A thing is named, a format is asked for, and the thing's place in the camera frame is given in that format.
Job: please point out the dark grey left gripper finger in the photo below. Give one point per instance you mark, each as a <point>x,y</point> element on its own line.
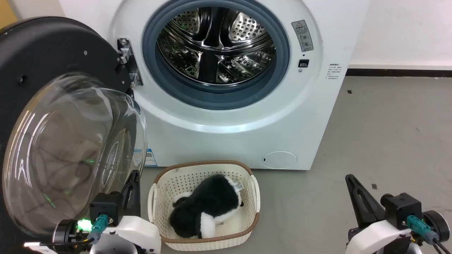
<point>132,197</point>

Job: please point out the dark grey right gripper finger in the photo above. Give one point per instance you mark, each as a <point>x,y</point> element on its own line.
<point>363,204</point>

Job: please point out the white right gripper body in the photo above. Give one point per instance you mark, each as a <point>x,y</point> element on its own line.
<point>374,238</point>

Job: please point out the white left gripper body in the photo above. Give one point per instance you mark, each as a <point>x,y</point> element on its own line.
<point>137,234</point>

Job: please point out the white front-load washing machine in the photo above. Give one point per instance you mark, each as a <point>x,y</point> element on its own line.
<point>229,141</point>

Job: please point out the metal door hinge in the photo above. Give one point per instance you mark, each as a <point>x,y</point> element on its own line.
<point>124,53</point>

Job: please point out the black door latch slot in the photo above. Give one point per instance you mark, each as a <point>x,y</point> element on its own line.
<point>303,63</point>

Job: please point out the black round glass washer door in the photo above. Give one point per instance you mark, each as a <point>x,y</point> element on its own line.
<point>42,53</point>

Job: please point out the blue white energy sticker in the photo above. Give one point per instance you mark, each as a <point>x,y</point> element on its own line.
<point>150,158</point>

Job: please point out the cream laundry basket brown rim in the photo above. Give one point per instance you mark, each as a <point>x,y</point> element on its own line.
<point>212,244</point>

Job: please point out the black and white plush toy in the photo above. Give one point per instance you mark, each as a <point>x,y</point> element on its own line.
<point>208,204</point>

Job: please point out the round white filter cover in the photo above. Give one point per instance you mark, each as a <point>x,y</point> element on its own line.
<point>279,160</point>

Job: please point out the white plush toy tag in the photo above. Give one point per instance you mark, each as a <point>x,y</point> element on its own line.
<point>239,186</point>

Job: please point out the black baseboard strip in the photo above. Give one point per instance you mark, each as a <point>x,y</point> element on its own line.
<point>399,72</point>

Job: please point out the grey warning sticker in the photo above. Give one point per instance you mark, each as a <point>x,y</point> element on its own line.
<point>302,35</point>

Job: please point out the perforated steel washer drum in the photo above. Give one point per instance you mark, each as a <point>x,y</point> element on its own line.
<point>243,28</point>

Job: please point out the yellow wooden board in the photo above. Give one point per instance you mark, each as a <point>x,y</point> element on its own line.
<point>6,14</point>

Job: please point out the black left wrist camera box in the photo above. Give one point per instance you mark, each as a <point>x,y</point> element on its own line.
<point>106,208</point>

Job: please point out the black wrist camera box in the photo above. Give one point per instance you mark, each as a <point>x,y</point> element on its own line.
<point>402,208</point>
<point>106,208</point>

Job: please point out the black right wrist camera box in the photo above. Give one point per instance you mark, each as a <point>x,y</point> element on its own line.
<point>402,208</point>

